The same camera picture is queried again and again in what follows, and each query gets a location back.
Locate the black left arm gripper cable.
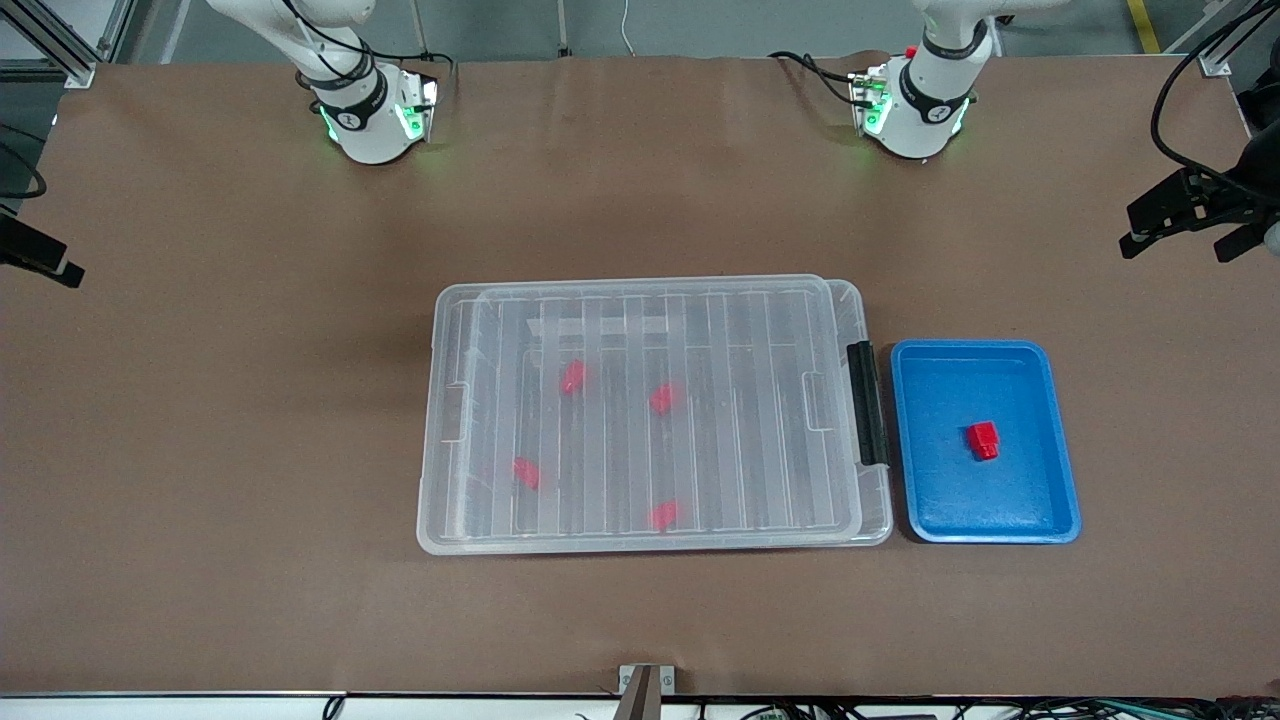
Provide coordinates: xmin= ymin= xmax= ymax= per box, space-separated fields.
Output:
xmin=1150 ymin=0 xmax=1280 ymax=193

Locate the black left arm base cable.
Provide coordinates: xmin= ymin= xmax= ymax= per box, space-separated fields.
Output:
xmin=768 ymin=50 xmax=863 ymax=107

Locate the blue plastic tray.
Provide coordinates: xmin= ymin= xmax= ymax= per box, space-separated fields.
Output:
xmin=889 ymin=339 xmax=1084 ymax=546

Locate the brown paper table cover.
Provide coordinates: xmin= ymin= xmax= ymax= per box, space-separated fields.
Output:
xmin=0 ymin=52 xmax=1280 ymax=699

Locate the black box latch handle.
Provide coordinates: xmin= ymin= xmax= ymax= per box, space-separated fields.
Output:
xmin=846 ymin=341 xmax=890 ymax=468

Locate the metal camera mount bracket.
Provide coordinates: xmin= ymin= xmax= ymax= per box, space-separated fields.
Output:
xmin=617 ymin=663 xmax=678 ymax=720

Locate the black arm gripper cable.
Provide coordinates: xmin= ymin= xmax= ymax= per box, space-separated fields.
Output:
xmin=1150 ymin=0 xmax=1280 ymax=193
xmin=0 ymin=125 xmax=48 ymax=201

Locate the black right arm gripper cable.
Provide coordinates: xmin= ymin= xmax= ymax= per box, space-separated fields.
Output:
xmin=0 ymin=125 xmax=48 ymax=201

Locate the black right arm base cable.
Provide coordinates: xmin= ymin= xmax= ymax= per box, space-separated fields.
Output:
xmin=278 ymin=0 xmax=456 ymax=83

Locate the clear plastic storage box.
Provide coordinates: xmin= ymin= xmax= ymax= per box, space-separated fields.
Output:
xmin=417 ymin=275 xmax=894 ymax=554

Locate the aluminium frame profile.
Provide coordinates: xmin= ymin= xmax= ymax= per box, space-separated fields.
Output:
xmin=0 ymin=0 xmax=137 ymax=89
xmin=1165 ymin=0 xmax=1280 ymax=79

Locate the black arm base cable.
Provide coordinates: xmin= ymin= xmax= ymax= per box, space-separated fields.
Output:
xmin=278 ymin=0 xmax=456 ymax=83
xmin=768 ymin=50 xmax=863 ymax=107

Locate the clear plastic box lid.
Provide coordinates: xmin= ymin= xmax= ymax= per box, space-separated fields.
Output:
xmin=417 ymin=282 xmax=865 ymax=554

